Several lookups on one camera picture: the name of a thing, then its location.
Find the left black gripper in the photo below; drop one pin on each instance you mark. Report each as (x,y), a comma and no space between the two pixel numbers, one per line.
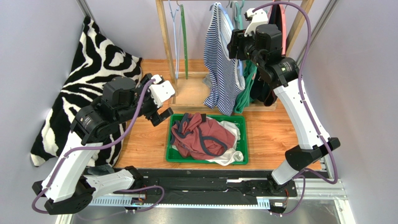
(159,118)

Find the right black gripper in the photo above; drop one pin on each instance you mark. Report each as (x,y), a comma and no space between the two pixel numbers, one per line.
(234,44)

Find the grey tank top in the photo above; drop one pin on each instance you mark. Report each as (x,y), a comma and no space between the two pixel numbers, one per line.
(235,12)

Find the blue white striped tank top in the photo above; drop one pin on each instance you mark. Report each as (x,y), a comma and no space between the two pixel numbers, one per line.
(226,84)

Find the red tank top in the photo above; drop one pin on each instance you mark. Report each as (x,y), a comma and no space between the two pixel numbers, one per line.
(200,137)

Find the light blue wire hanger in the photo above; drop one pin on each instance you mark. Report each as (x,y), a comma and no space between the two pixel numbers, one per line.
(176,36)

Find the green plastic hanger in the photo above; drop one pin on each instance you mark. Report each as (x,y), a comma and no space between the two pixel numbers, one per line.
(183,25)

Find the light blue plastic hanger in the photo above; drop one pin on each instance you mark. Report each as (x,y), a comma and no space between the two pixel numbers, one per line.
(239,63)

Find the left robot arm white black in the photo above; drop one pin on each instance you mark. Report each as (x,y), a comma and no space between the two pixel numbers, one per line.
(67,189)

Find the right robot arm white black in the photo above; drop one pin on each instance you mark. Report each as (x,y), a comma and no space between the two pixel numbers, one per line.
(263,47)

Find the green tank top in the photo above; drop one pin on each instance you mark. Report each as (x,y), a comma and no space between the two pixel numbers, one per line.
(243,99)

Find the pink plastic hanger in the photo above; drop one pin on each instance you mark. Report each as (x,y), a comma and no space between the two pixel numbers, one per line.
(282,25)

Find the green plastic tray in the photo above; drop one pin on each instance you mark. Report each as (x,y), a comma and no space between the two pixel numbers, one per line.
(242,130)

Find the wooden clothes rack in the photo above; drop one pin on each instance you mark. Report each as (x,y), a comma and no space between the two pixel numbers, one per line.
(182,102)

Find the zebra print blanket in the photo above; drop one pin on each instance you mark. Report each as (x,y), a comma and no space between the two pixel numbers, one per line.
(97,61)

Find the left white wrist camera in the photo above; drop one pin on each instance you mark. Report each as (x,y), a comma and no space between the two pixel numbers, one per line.
(161,90)

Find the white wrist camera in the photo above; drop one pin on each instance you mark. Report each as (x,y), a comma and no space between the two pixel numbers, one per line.
(256,19)
(161,90)

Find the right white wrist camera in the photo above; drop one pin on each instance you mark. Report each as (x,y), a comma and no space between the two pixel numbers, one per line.
(256,19)

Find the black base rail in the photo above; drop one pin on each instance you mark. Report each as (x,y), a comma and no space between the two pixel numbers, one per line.
(220,189)

